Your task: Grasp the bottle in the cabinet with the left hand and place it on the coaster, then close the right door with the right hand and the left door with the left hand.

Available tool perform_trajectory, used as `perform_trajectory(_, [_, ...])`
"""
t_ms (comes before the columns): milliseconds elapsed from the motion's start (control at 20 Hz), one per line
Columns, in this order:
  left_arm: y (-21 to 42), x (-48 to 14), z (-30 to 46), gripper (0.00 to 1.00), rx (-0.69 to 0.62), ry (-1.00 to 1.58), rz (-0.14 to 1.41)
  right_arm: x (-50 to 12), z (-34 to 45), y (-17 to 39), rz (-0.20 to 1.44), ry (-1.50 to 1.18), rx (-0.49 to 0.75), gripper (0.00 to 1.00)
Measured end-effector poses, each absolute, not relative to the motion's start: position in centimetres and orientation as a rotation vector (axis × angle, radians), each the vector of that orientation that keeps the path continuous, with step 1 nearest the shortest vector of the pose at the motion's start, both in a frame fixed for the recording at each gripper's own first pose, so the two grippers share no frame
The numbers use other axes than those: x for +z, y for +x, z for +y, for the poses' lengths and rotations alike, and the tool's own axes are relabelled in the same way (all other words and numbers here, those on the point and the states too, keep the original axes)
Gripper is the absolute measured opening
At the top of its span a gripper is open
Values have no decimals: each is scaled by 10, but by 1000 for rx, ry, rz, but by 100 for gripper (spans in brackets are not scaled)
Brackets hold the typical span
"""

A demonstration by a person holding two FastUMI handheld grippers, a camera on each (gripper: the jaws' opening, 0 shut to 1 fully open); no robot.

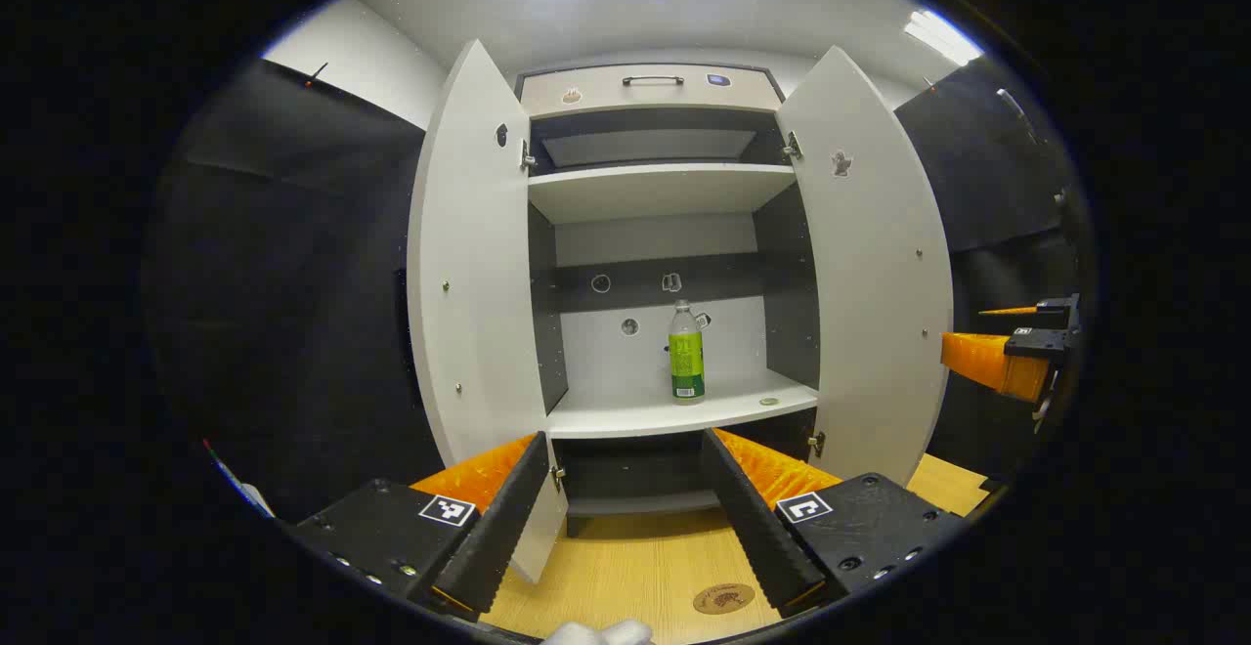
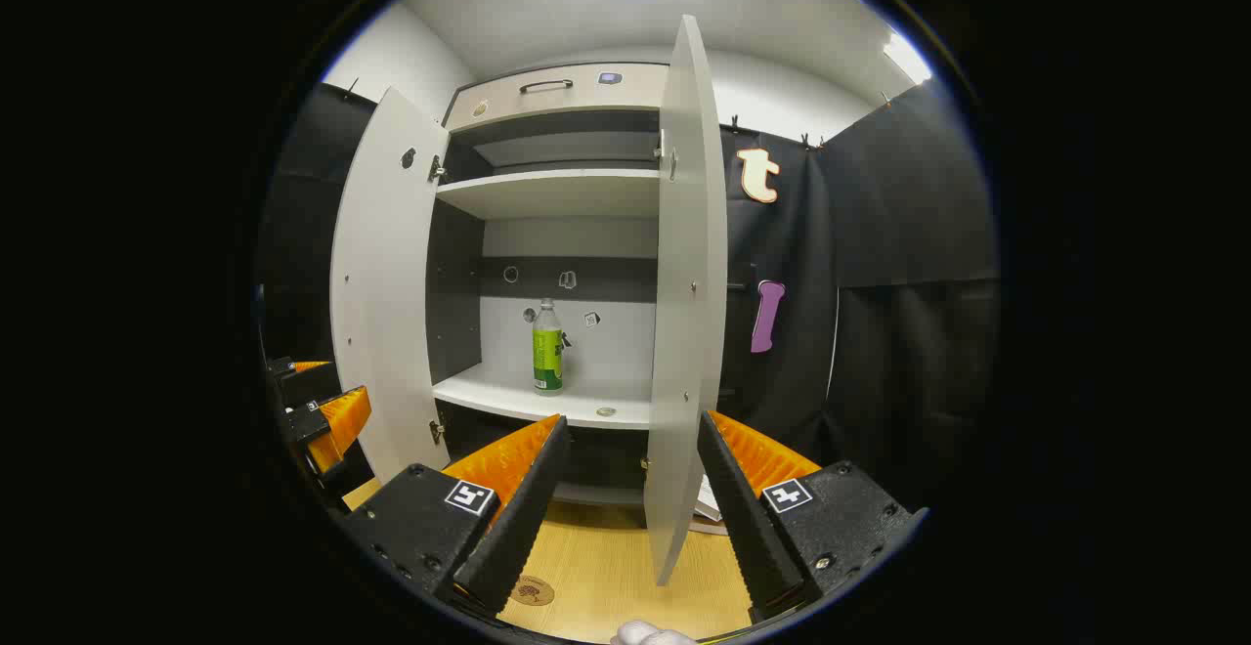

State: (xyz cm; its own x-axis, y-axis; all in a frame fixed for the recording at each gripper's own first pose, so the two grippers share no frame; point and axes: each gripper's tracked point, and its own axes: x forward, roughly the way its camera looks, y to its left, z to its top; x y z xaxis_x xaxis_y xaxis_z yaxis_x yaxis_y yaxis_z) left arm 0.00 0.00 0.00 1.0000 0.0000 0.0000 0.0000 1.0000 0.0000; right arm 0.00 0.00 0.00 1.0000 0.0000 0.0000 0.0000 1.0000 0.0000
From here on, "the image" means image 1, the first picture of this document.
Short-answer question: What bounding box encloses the small ceiling light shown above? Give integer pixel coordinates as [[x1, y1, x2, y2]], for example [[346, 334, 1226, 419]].
[[904, 8, 985, 67]]

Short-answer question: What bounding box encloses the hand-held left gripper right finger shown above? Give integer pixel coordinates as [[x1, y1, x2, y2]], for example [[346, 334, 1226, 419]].
[[700, 427, 969, 619]]

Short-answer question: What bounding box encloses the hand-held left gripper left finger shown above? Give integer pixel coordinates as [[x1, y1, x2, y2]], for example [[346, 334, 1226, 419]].
[[293, 432, 553, 624]]

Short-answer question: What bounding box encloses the round cork coaster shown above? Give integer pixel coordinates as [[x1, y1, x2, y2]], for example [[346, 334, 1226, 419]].
[[692, 582, 756, 616]]

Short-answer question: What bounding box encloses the clear bottle with green label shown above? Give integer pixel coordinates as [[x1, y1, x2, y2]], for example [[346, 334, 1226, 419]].
[[669, 299, 707, 405]]

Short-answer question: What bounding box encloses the black backdrop cloth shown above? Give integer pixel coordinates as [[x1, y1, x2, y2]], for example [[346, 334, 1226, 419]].
[[142, 57, 1091, 524]]

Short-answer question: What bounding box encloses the grey cabinet door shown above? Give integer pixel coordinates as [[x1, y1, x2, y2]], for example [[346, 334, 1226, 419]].
[[407, 39, 570, 585], [777, 46, 954, 488]]

